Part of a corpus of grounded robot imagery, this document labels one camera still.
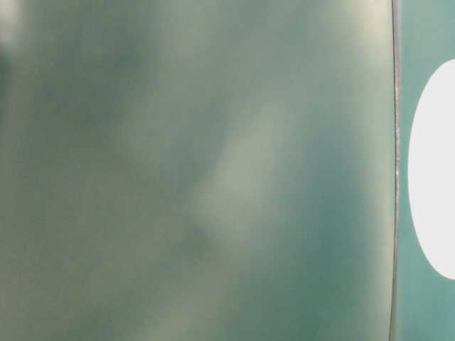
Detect round white ceiling light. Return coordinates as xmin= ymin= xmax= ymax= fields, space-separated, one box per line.
xmin=407 ymin=60 xmax=454 ymax=279

